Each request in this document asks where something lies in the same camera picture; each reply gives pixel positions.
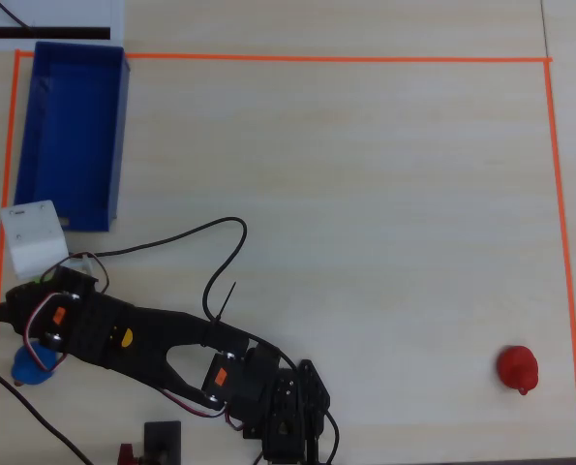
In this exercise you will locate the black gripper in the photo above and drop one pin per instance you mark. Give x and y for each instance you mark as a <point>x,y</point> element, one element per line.
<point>22,304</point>

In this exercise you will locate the blue rubber duck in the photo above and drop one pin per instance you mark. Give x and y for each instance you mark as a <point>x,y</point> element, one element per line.
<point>26,368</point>

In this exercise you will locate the yellow rubber duck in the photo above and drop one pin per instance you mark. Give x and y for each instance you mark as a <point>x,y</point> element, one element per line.
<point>127,337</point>

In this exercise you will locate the blue plastic box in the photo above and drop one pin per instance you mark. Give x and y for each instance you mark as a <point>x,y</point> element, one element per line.
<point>74,131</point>

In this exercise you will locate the red rubber duck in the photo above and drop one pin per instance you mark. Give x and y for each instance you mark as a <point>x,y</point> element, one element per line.
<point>517,365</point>

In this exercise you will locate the black clamp block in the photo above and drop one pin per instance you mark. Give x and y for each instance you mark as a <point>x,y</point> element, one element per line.
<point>161,438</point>

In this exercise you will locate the black zip tie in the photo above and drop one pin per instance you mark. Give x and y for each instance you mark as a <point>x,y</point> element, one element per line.
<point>227,302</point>

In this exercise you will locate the black strip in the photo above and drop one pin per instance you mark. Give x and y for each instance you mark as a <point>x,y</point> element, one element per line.
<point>65,33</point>

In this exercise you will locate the white paper sheet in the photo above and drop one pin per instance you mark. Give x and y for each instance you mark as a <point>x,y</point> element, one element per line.
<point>50,12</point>

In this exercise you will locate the orange tape border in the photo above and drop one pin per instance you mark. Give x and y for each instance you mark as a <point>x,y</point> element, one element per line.
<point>316,58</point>

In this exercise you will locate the white camera box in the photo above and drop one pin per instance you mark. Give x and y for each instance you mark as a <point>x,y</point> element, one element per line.
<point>33,232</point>

